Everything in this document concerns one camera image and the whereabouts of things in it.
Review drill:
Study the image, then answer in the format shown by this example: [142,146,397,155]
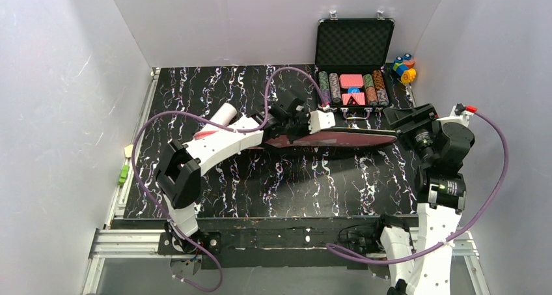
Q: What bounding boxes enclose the white shuttlecock tube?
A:
[210,102,238,126]

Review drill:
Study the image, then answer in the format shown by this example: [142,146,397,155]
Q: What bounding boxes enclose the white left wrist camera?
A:
[308,110,336,134]

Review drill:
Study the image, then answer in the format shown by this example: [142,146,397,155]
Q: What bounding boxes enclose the pink playing card deck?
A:
[339,74,364,89]
[342,92,366,106]

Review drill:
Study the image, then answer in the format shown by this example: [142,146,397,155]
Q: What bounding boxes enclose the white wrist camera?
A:
[438,103,478,127]
[308,110,336,134]

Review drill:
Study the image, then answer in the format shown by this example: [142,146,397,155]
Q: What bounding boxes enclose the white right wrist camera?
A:
[438,103,478,127]

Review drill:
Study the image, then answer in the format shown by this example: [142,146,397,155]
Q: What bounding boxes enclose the colourful toy blocks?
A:
[392,53,417,85]

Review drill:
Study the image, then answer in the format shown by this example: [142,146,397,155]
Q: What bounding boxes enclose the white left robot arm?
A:
[154,96,311,238]

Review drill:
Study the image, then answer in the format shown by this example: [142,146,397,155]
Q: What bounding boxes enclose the blue dealer button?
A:
[347,87,360,94]

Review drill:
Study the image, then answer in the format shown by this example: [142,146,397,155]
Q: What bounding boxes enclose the small wooden block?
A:
[124,144,134,159]

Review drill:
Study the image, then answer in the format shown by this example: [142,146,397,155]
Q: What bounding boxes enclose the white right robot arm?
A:
[374,104,475,294]

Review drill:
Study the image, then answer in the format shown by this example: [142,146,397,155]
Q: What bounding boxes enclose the pink racket cover bag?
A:
[182,127,397,148]

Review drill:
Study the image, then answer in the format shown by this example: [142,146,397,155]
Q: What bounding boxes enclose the green clip on rail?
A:
[118,164,130,187]

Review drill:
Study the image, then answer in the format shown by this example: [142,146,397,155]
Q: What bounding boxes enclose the poker chip stack row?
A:
[372,70,389,105]
[363,74,378,106]
[318,71,331,105]
[328,73,342,105]

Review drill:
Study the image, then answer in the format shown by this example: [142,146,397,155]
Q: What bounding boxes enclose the black poker chip case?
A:
[314,18,395,119]

